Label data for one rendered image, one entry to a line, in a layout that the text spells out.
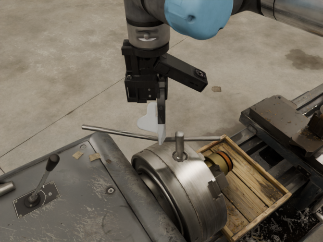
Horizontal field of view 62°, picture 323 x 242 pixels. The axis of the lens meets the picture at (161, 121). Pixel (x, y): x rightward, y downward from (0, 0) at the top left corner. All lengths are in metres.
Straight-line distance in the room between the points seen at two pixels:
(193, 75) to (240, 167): 0.70
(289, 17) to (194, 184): 0.44
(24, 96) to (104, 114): 0.90
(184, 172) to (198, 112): 1.94
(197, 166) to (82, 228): 0.31
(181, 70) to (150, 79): 0.06
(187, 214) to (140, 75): 0.35
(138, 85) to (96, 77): 2.57
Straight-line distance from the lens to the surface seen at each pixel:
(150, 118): 0.54
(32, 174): 0.73
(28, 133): 2.67
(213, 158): 0.87
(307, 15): 0.39
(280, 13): 0.41
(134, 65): 0.51
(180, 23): 0.35
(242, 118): 1.34
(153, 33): 0.46
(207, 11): 0.35
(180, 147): 0.67
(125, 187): 0.65
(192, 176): 0.69
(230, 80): 3.05
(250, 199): 1.09
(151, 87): 0.52
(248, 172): 1.15
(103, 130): 0.66
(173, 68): 0.50
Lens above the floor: 1.81
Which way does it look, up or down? 46 degrees down
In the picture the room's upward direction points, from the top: straight up
